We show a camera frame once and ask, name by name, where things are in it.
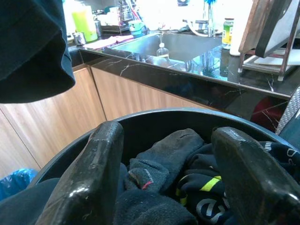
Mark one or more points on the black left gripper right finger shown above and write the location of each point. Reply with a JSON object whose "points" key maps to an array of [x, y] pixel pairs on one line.
{"points": [[253, 182]]}

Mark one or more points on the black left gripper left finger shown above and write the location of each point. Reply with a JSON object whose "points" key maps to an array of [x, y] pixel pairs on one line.
{"points": [[91, 178]]}

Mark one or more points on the black garment yellow print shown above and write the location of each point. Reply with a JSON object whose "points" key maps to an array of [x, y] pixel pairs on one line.
{"points": [[201, 173]]}

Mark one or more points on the dark grey sock red stitch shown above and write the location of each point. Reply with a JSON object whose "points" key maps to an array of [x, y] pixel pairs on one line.
{"points": [[147, 171]]}

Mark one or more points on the black fleece garment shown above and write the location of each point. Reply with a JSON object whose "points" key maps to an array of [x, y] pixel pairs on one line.
{"points": [[150, 208]]}

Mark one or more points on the wooden cabinet door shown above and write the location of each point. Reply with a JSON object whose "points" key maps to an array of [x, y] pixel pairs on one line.
{"points": [[65, 117], [140, 98], [14, 150]]}

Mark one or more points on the dark teal cloth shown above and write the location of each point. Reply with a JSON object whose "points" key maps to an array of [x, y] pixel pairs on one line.
{"points": [[25, 206]]}

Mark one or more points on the blue plastic bag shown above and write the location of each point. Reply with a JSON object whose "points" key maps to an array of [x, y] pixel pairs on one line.
{"points": [[14, 182]]}

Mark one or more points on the black plastic bucket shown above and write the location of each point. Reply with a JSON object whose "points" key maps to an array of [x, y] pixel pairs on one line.
{"points": [[152, 124]]}

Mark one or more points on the metal dish rack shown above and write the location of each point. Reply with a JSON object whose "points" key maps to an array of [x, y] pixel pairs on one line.
{"points": [[284, 63]]}

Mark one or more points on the white paper roll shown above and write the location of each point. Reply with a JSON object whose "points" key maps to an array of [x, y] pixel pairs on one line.
{"points": [[235, 48]]}

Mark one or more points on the pink cloth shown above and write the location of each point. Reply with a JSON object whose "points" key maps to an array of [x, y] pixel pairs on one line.
{"points": [[105, 41]]}

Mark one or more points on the small steel cup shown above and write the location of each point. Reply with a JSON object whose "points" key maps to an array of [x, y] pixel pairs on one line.
{"points": [[79, 38]]}

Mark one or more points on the clear soap bottle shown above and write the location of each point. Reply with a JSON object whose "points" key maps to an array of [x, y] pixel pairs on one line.
{"points": [[162, 51]]}

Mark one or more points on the black hanging shirt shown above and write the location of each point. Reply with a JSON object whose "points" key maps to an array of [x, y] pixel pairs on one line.
{"points": [[28, 47]]}

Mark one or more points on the steel kitchen sink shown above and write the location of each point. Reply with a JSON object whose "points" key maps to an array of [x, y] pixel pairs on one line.
{"points": [[187, 47]]}

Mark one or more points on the green label bottle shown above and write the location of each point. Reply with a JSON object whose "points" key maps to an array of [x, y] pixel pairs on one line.
{"points": [[227, 32]]}

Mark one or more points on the black pan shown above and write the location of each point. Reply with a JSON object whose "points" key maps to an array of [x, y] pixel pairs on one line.
{"points": [[272, 30]]}

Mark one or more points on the yellow-green plastic bottle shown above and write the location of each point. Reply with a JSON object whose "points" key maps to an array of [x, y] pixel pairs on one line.
{"points": [[84, 23]]}

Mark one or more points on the wooden cutting board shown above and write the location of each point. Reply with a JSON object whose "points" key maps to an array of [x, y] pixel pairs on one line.
{"points": [[255, 25]]}

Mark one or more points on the green mug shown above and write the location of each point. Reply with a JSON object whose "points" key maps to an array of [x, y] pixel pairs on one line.
{"points": [[137, 27]]}

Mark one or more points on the chrome faucet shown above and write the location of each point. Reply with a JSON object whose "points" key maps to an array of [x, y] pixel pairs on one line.
{"points": [[209, 28]]}

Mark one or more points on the steel utensil holder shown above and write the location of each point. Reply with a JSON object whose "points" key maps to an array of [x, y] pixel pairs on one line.
{"points": [[124, 14]]}

